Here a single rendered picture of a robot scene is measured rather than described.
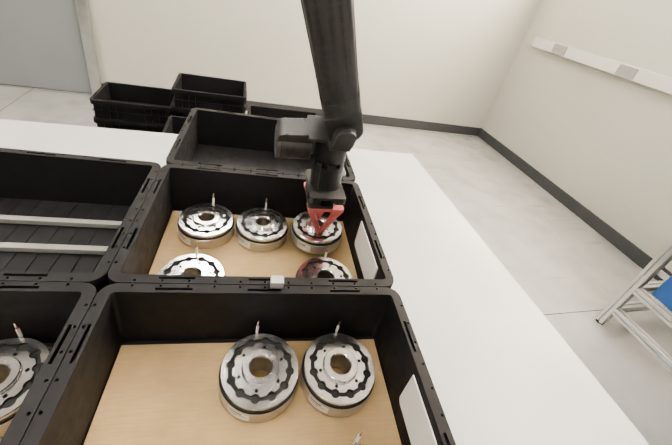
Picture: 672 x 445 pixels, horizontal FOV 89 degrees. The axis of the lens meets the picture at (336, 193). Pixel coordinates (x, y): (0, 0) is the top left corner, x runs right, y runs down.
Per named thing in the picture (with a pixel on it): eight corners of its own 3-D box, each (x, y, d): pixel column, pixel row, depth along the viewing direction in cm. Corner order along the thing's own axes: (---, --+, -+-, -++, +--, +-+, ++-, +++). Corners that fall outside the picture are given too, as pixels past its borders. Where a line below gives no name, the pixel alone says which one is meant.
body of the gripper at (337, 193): (309, 206, 60) (314, 169, 56) (304, 176, 69) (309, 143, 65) (344, 207, 62) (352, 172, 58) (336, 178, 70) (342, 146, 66)
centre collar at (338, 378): (354, 349, 50) (355, 347, 49) (359, 384, 46) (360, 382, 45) (321, 348, 49) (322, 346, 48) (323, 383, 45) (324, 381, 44)
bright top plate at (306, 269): (350, 262, 65) (351, 260, 65) (354, 306, 57) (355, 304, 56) (298, 255, 64) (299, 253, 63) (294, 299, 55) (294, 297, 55)
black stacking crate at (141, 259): (345, 222, 83) (356, 183, 77) (375, 332, 59) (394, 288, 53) (168, 211, 73) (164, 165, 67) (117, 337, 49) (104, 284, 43)
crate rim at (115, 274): (354, 189, 78) (357, 180, 76) (392, 296, 53) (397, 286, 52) (164, 173, 68) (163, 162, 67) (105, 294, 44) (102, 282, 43)
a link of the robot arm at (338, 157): (354, 134, 56) (346, 121, 61) (314, 131, 55) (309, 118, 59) (347, 170, 60) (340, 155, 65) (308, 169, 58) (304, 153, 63)
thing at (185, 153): (328, 161, 107) (335, 127, 101) (345, 221, 83) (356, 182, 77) (193, 146, 97) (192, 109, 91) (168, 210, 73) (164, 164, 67)
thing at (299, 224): (337, 214, 75) (338, 212, 75) (345, 245, 67) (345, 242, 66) (291, 211, 73) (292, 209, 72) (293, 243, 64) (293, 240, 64)
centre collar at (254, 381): (276, 348, 47) (277, 345, 47) (281, 384, 44) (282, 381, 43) (240, 353, 46) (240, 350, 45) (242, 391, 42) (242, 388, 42)
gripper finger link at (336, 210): (303, 239, 65) (309, 198, 60) (300, 216, 71) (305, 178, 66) (337, 240, 66) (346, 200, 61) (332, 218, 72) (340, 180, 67)
